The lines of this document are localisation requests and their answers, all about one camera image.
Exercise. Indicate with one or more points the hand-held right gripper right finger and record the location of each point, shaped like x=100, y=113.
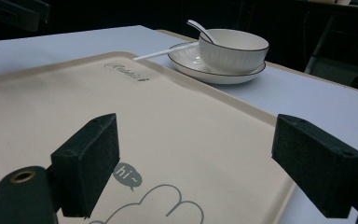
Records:
x=317, y=168

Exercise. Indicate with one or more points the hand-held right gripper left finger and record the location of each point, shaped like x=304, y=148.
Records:
x=87, y=161

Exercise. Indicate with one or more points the beige tray with rabbit print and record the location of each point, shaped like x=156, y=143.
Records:
x=174, y=130

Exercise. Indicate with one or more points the white bowl with dark rim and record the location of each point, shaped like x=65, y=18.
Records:
x=230, y=57

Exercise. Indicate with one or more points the white ceramic spoon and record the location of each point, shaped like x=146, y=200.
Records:
x=200, y=29

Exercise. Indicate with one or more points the black folding chair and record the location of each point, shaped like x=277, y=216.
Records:
x=338, y=65

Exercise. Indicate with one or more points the white plate with dark rim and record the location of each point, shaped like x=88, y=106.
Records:
x=189, y=60

